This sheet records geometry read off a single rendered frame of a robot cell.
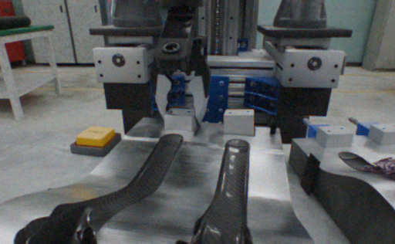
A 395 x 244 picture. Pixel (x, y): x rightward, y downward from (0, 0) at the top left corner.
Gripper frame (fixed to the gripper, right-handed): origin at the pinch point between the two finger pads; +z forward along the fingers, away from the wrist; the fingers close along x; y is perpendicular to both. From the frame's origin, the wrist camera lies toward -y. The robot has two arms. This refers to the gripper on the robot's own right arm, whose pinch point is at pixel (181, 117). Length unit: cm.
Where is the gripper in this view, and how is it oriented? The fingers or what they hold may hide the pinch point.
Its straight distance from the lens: 49.3
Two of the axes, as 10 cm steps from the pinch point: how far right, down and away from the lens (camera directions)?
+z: 0.0, 9.2, 3.9
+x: -9.8, -0.8, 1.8
